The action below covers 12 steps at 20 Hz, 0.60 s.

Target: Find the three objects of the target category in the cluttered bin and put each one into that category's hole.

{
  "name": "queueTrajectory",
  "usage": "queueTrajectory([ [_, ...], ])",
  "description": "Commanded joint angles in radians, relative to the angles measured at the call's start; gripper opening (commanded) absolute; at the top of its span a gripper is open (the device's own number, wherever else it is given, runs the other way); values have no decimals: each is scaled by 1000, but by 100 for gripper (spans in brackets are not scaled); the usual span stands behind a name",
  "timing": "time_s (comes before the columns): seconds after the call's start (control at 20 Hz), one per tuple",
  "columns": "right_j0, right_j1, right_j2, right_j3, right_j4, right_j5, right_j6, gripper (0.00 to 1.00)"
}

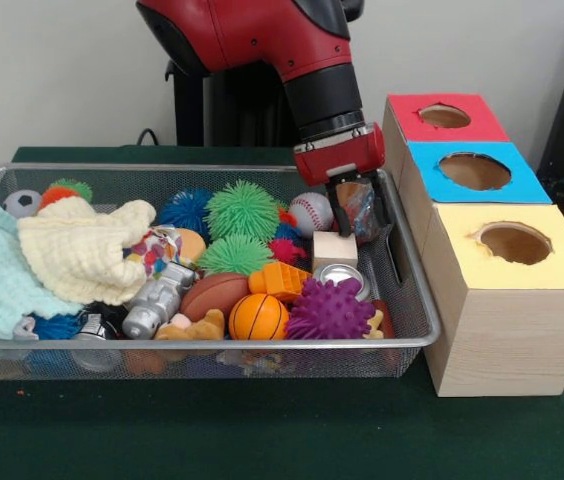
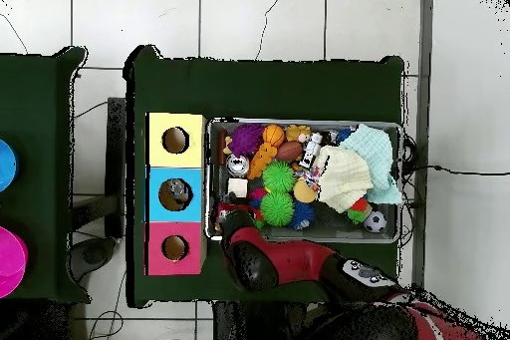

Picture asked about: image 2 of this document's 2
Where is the green puffer toy with eyes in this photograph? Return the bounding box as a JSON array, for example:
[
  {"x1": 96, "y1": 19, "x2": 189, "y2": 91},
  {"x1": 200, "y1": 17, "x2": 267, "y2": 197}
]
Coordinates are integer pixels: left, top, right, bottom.
[{"x1": 259, "y1": 191, "x2": 295, "y2": 227}]

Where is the silver drink can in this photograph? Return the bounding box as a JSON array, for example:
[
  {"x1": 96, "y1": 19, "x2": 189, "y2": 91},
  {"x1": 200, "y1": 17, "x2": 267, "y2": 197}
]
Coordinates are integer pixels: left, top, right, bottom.
[{"x1": 225, "y1": 154, "x2": 251, "y2": 177}]

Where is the mint green knitted cloth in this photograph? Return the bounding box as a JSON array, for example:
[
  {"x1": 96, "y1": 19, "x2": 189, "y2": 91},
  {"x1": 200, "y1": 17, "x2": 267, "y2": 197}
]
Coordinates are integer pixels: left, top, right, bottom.
[{"x1": 340, "y1": 123, "x2": 404, "y2": 205}]

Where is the shallow silver mesh bin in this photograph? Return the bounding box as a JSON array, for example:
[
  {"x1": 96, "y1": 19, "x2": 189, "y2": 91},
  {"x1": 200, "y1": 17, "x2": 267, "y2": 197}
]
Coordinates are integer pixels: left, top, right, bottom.
[{"x1": 204, "y1": 116, "x2": 405, "y2": 244}]

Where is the magenta round disc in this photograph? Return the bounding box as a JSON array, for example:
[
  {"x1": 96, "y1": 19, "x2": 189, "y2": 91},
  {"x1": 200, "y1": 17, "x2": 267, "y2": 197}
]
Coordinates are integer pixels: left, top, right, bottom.
[{"x1": 0, "y1": 225, "x2": 29, "y2": 299}]

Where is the wooden box with three holes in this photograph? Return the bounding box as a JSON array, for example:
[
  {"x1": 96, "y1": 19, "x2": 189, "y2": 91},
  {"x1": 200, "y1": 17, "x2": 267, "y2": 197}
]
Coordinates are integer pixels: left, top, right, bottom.
[{"x1": 144, "y1": 112, "x2": 209, "y2": 276}]

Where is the crushed clear plastic bottle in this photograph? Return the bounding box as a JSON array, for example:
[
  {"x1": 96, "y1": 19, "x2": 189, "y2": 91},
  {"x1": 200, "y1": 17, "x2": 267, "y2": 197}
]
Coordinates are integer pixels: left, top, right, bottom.
[{"x1": 166, "y1": 178, "x2": 189, "y2": 202}]

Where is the green stringy puffer ball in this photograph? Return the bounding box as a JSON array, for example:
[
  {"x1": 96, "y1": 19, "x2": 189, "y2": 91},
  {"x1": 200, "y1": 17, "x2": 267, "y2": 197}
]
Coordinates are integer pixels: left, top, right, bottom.
[{"x1": 261, "y1": 160, "x2": 297, "y2": 194}]

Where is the cream knitted cloth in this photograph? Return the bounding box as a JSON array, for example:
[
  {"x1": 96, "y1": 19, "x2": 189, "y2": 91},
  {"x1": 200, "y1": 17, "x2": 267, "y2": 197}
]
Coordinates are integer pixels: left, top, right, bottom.
[{"x1": 315, "y1": 145, "x2": 375, "y2": 214}]

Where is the black upright panel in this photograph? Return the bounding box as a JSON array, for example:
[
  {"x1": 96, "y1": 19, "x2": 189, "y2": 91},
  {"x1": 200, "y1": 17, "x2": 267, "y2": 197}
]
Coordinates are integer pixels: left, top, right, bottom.
[{"x1": 104, "y1": 96, "x2": 128, "y2": 239}]

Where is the orange toy basketball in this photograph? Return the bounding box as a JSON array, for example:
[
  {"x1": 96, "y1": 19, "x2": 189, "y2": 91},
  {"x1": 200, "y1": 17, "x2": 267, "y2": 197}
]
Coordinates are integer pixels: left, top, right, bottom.
[{"x1": 262, "y1": 124, "x2": 286, "y2": 148}]

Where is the thin black cable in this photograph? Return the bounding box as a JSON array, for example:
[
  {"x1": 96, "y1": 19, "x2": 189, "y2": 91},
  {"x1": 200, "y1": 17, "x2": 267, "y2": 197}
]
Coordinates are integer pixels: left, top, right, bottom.
[{"x1": 401, "y1": 163, "x2": 510, "y2": 177}]

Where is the brown toy football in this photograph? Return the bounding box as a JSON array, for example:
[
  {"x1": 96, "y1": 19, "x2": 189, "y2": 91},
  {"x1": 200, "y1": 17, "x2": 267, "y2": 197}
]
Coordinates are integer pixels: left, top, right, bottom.
[{"x1": 275, "y1": 140, "x2": 305, "y2": 163}]

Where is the purple spiky ball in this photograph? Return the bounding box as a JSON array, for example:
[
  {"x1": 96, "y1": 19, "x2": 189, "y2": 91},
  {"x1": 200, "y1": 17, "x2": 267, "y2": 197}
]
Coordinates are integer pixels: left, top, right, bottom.
[{"x1": 228, "y1": 123, "x2": 266, "y2": 158}]

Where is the black and white soccer ball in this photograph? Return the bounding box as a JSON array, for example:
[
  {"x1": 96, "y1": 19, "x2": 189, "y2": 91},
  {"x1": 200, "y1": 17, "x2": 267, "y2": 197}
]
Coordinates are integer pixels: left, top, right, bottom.
[{"x1": 364, "y1": 210, "x2": 387, "y2": 234}]

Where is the blue round disc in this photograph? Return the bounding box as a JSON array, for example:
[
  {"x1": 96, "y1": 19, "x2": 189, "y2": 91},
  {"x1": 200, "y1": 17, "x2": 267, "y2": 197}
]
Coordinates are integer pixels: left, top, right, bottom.
[{"x1": 0, "y1": 138, "x2": 20, "y2": 193}]

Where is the grey plastic toy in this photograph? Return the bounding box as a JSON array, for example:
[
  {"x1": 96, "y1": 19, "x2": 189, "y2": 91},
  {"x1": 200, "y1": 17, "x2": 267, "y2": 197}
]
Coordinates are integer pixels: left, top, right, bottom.
[{"x1": 299, "y1": 132, "x2": 324, "y2": 170}]

